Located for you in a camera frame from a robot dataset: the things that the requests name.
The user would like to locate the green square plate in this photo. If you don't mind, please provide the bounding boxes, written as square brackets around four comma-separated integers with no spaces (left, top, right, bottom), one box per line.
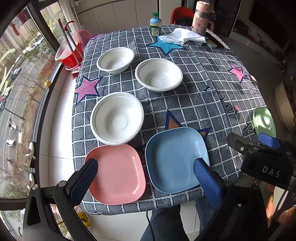
[252,106,276,138]

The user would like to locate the pink square plate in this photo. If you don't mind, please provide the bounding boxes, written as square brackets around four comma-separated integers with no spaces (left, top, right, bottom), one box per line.
[85,144,146,205]

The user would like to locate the blue square plate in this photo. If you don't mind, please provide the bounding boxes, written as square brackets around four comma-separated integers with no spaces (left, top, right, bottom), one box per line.
[145,127,210,194]

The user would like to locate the white bowl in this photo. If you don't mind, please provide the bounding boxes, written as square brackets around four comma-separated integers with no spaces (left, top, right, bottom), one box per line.
[135,58,183,92]
[90,92,144,146]
[96,47,135,74]

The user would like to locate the person legs in jeans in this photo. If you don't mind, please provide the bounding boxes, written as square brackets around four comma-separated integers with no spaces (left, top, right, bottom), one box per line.
[141,196,216,240]

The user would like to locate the grey checked star tablecloth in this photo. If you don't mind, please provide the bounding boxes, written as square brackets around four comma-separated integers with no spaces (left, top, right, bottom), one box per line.
[72,27,265,215]

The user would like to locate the white cloth towel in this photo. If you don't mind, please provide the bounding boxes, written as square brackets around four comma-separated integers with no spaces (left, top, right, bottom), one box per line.
[158,28,206,45]

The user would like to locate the red bucket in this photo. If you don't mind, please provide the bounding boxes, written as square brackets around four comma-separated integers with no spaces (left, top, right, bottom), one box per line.
[55,31,84,69]

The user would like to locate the pink tumbler cup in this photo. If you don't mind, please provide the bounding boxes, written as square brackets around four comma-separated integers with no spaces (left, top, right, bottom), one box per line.
[191,1,213,36]

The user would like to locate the red chair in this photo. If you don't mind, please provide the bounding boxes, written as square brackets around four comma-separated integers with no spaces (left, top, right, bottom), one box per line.
[170,7,194,24]

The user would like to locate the pink basin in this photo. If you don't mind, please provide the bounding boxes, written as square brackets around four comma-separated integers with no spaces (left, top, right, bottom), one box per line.
[73,29,92,47]

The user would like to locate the green cap bottle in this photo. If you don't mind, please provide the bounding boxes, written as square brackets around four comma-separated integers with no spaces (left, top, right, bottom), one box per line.
[149,12,162,37]

